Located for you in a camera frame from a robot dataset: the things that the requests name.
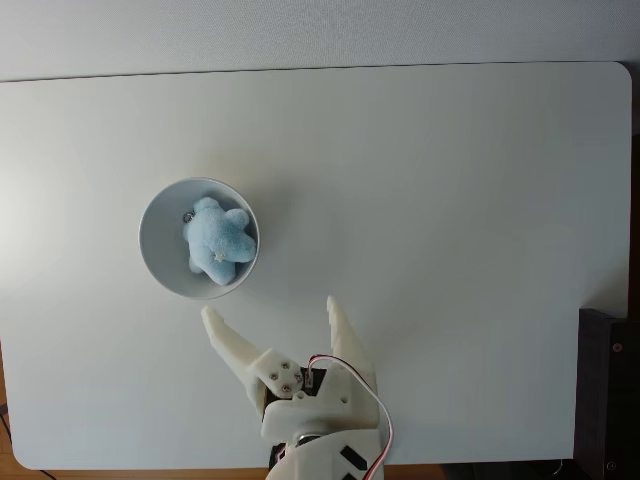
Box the skyblue plush doll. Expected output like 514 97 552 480
180 196 257 286

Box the white ceramic bowl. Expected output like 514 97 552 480
138 176 261 301

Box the dark wooden cabinet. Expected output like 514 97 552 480
574 308 640 480

